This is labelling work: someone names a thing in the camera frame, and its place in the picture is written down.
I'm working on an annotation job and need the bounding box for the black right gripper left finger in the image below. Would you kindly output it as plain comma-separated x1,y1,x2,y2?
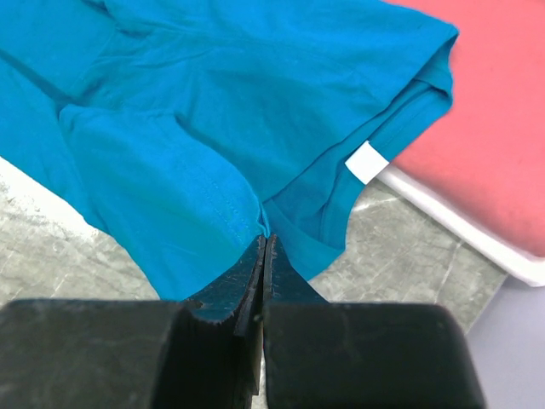
1,238,266,408

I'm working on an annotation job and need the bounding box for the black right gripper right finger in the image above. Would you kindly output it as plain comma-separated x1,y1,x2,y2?
263,236,485,408

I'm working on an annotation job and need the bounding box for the blue t-shirt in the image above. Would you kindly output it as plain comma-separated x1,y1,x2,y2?
1,1,458,300

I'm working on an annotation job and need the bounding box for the folded red t-shirt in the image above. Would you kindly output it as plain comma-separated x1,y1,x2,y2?
394,1,544,257

